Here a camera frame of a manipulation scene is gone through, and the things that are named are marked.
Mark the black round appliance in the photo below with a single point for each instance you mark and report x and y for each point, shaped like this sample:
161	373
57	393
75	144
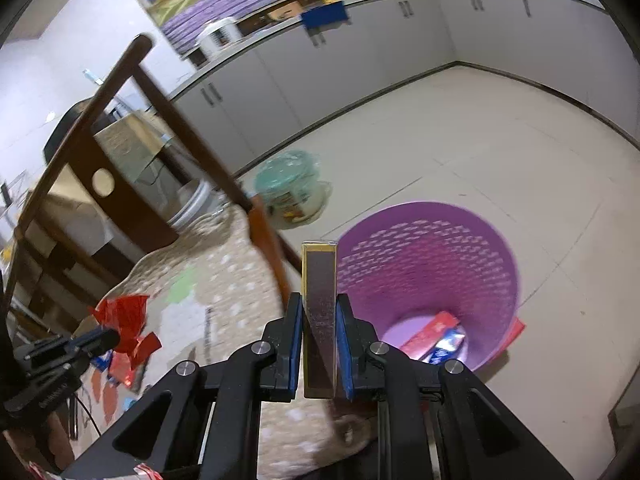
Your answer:
65	130

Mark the blue packet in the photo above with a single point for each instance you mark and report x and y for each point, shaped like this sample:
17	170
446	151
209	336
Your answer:
447	345

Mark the purple plastic basket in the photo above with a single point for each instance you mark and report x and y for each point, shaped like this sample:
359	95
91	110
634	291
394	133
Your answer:
400	260

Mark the slim gold box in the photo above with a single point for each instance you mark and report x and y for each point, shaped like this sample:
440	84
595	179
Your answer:
320	310

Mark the white rice cooker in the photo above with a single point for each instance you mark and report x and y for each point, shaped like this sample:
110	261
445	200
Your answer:
217	37

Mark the white bucket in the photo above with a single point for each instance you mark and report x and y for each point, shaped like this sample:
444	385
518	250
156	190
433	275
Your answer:
192	200

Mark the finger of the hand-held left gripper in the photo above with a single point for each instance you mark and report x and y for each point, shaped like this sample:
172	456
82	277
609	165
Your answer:
95	341

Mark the flat red box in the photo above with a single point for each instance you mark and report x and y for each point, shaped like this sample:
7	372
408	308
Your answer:
430	332

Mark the crumpled red wrapper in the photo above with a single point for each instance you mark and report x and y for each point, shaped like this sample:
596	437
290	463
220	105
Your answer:
125	315

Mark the teal lidded plastic container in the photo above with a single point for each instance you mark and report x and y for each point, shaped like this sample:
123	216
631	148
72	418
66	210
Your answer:
290	180

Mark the brown cardboard box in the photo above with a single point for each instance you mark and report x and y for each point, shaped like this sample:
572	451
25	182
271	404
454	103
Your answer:
130	145

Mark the blue cloth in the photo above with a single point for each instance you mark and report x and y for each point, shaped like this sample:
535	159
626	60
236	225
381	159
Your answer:
325	15

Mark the white kitchen cabinets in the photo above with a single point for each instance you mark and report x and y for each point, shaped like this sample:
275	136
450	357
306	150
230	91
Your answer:
350	60

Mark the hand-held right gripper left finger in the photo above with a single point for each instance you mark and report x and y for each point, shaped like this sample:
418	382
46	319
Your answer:
296	340

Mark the red paper sheet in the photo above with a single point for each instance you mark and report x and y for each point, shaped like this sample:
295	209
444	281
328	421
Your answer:
515	332

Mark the patchwork quilted mat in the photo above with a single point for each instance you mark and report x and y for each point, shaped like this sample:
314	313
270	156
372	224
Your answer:
225	270

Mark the white cardboard box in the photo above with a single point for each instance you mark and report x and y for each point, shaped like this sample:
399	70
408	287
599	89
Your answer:
75	220

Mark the brown wooden chair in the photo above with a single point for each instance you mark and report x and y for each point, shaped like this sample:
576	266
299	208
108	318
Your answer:
125	195

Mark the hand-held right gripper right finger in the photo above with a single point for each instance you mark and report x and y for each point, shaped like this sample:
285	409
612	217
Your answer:
344	345

